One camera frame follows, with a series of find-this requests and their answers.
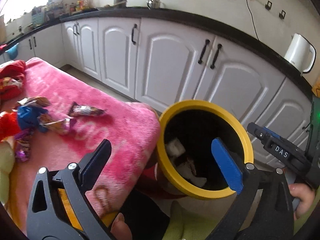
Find purple snack wrapper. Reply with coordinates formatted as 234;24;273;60
14;128;34;162

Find red plastic bag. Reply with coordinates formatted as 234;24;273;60
0;111;21;141

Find brown chocolate bar wrapper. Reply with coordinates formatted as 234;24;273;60
67;102;105;117

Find light green mesh cloth pouch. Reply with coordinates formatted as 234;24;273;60
0;141;15;205

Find yellow rimmed trash bin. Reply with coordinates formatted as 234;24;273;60
157;100;254;200

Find white lower kitchen cabinets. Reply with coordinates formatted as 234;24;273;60
16;17;311;149

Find person's right hand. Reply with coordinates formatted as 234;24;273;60
289;183;316;220

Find person's left hand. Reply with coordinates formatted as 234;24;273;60
111;213;132;240

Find white electric kettle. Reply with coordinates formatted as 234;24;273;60
284;33;317;74

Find pink cartoon fleece blanket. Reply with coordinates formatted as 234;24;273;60
8;57;160;231

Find blue crumpled plastic bag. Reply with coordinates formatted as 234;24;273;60
17;106;48;133

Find gold foil candy wrapper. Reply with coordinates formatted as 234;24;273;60
16;96;51;107

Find red patterned cloth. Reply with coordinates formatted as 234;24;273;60
1;60;26;101

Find steel teapot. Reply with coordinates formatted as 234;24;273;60
146;0;161;9

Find dark cooking pot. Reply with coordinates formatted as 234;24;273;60
113;0;127;8

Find condiment bottles group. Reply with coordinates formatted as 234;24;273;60
64;0;89;15

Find black power cord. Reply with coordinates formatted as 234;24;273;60
245;0;260;41

